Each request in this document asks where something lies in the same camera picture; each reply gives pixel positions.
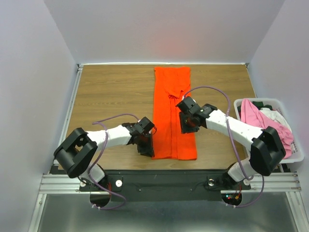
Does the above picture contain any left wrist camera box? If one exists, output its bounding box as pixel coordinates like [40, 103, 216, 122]
[134, 117, 155, 134]

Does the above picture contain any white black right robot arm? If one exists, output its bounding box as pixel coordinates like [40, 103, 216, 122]
[177, 102, 286, 189]

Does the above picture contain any pink t shirt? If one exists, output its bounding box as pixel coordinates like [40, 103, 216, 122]
[240, 99, 294, 158]

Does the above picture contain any aluminium frame rail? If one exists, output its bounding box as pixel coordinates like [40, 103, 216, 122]
[39, 173, 302, 194]

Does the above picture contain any orange t shirt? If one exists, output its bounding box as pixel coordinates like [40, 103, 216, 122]
[153, 67, 197, 160]

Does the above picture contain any white garment in basket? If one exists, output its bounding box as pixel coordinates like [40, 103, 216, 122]
[260, 108, 292, 131]

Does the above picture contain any dark green garment in basket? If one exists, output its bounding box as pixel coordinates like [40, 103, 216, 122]
[252, 101, 273, 110]

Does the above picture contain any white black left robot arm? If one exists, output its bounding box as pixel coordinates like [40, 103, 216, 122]
[54, 118, 155, 190]

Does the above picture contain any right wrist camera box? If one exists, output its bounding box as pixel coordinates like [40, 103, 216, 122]
[176, 96, 201, 115]

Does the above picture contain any white perforated laundry basket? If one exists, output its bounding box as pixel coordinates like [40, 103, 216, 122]
[234, 98, 304, 163]

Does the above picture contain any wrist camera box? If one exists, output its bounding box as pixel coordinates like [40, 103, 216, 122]
[176, 96, 201, 115]
[134, 117, 155, 134]

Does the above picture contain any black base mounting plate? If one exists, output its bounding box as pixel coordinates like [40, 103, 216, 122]
[79, 170, 251, 206]

